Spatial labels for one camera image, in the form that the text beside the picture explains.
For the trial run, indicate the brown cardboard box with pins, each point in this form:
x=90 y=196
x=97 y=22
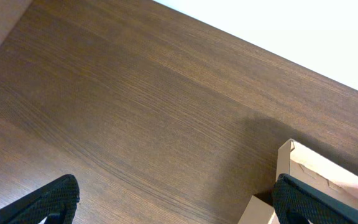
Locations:
x=318 y=172

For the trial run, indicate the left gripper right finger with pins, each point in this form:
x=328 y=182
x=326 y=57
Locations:
x=296 y=202

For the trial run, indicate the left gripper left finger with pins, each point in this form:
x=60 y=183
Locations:
x=55 y=202

